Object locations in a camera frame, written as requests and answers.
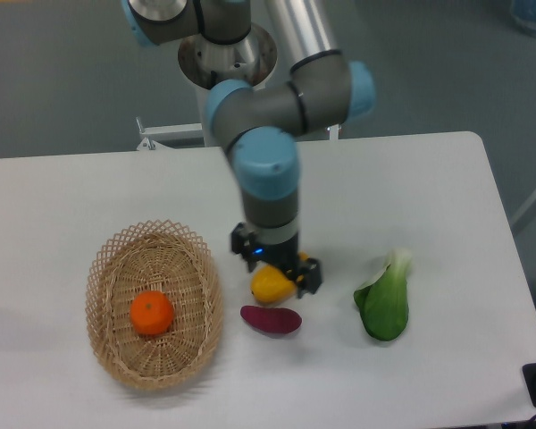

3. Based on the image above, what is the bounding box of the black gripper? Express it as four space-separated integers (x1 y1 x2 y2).
230 223 322 299

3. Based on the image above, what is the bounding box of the orange fruit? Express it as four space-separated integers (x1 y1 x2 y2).
130 290 174 336

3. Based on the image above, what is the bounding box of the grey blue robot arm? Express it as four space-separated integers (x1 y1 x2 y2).
121 1 376 294

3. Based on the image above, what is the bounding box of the oval wicker basket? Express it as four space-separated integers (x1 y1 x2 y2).
85 220 223 391

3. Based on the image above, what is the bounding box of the yellow mango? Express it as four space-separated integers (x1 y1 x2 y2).
250 264 303 305

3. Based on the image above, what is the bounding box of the purple sweet potato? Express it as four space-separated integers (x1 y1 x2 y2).
240 306 303 334

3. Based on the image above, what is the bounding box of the green bok choy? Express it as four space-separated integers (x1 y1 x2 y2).
353 248 412 341

